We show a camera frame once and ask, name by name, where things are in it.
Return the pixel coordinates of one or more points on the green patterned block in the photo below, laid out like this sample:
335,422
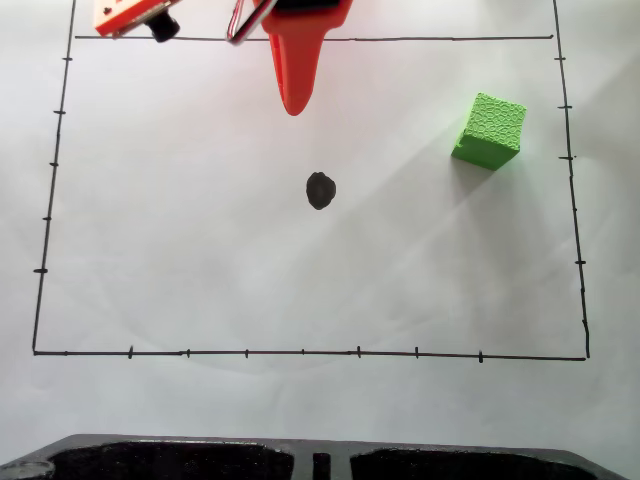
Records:
492,130

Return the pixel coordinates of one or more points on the black dot mark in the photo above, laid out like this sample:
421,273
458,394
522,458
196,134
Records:
320,190

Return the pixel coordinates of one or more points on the white paper sheet drawn rectangle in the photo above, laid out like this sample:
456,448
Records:
200,275

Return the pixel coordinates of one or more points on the orange gripper camera box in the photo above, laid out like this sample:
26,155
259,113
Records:
125,15

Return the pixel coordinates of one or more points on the black plastic base frame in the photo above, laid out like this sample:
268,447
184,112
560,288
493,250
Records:
200,442

